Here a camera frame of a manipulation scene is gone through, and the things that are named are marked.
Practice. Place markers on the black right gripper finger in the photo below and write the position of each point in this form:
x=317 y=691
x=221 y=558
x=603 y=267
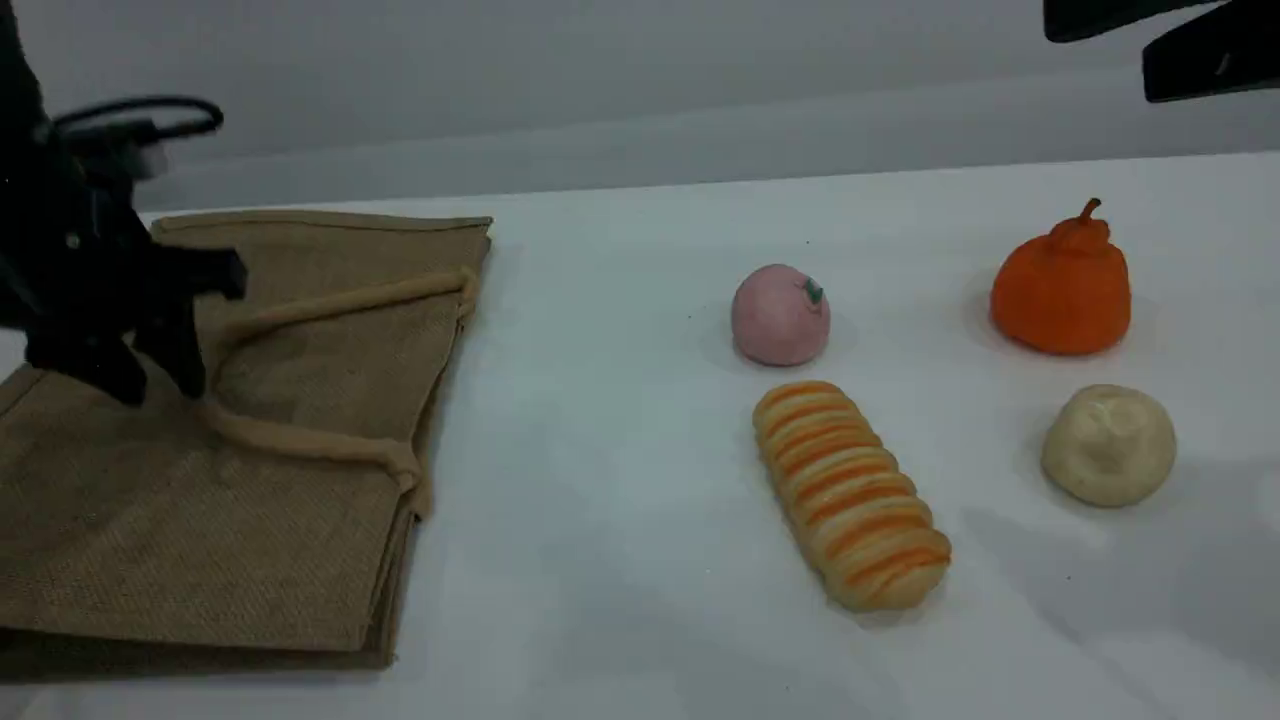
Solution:
x=1220 y=60
x=1110 y=15

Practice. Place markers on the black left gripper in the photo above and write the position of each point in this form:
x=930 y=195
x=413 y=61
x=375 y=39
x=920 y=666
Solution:
x=80 y=260

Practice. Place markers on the brown jute tote bag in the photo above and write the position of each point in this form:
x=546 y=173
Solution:
x=250 y=520

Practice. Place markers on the long striped toy bread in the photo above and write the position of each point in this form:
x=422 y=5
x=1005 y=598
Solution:
x=850 y=500

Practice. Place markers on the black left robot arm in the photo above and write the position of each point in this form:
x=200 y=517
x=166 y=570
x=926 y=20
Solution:
x=15 y=70

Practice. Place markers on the orange toy pear-shaped fruit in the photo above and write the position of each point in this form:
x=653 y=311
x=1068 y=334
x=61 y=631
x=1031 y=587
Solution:
x=1060 y=295

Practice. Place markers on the cream white toy bun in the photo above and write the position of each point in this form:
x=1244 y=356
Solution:
x=1108 y=450

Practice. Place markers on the pink toy peach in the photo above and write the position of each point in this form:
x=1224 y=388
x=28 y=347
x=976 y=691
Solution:
x=775 y=320

